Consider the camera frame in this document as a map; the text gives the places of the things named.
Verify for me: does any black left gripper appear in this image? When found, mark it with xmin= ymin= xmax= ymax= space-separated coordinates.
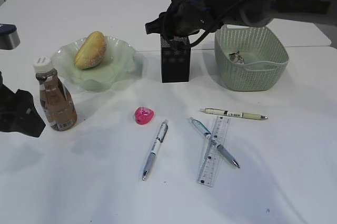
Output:
xmin=1 ymin=74 xmax=46 ymax=137

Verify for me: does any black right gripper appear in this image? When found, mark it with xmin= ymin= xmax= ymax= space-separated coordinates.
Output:
xmin=145 ymin=0 xmax=242 ymax=37

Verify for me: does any brown coffee bottle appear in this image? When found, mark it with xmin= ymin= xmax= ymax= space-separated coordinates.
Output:
xmin=33 ymin=57 xmax=77 ymax=131

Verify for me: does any yellow sugared bread bun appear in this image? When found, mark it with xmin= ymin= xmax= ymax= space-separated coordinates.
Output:
xmin=74 ymin=31 xmax=106 ymax=69

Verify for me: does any pink grey paper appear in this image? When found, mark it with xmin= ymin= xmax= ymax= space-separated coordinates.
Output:
xmin=229 ymin=51 xmax=247 ymax=65

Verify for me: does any pink pencil sharpener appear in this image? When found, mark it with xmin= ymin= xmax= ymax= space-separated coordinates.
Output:
xmin=134 ymin=107 xmax=154 ymax=125

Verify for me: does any cream white pen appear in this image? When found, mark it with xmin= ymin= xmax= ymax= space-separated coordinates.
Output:
xmin=199 ymin=108 xmax=268 ymax=120

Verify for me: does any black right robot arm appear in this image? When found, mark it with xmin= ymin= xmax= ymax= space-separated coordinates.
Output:
xmin=145 ymin=0 xmax=336 ymax=37

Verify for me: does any black mesh pen holder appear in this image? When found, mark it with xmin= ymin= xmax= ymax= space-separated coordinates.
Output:
xmin=160 ymin=35 xmax=191 ymax=83

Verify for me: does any green glass wavy plate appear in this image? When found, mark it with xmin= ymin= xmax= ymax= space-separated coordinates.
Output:
xmin=51 ymin=36 xmax=136 ymax=92

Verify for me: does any white grey-grip pen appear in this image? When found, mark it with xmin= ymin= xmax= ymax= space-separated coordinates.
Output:
xmin=142 ymin=119 xmax=169 ymax=181

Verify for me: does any light blue pen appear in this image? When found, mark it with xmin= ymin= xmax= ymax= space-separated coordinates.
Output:
xmin=190 ymin=117 xmax=240 ymax=168

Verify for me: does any green plastic woven basket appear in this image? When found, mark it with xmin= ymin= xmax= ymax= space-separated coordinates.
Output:
xmin=214 ymin=26 xmax=289 ymax=91

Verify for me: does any clear plastic ruler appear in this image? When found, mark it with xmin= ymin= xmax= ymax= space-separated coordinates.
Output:
xmin=197 ymin=116 xmax=230 ymax=187

